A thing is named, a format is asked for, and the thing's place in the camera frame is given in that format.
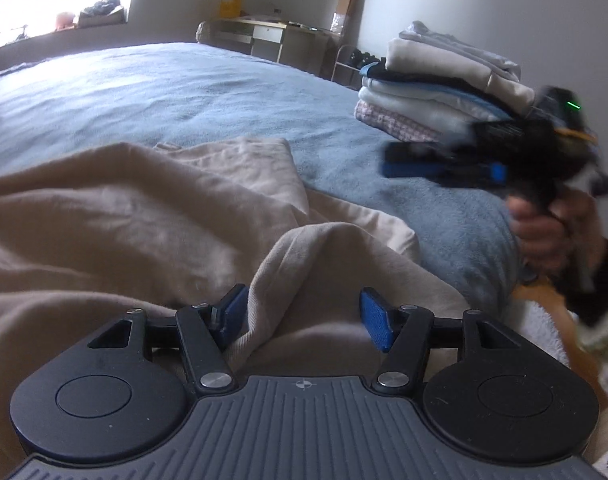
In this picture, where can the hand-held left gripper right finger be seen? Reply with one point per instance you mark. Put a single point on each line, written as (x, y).
(379, 317)

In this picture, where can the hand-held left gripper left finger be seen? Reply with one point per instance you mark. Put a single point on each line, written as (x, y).
(233, 317)

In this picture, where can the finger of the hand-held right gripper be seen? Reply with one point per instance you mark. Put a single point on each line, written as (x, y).
(495, 172)
(409, 169)

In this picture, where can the beige pants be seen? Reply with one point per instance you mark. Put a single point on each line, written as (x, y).
(133, 220)

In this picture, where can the stack of folded clothes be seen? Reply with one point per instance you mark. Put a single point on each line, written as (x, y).
(434, 105)

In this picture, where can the person's right hand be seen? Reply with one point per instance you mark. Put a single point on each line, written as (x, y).
(539, 240)

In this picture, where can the metal shoe rack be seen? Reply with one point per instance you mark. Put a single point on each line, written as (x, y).
(354, 62)

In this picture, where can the clear plastic bag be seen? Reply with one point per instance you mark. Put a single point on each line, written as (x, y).
(341, 24)

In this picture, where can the white floor mat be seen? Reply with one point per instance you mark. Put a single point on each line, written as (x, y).
(544, 325)

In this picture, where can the light wooden desk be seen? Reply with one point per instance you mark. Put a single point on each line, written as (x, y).
(269, 35)

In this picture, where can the yellow box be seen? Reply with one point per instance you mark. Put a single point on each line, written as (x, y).
(231, 2)

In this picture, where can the cardboard box with shoes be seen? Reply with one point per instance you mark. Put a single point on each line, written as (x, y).
(101, 12)

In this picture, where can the orange flower pot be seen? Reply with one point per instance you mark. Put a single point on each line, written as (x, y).
(64, 21)

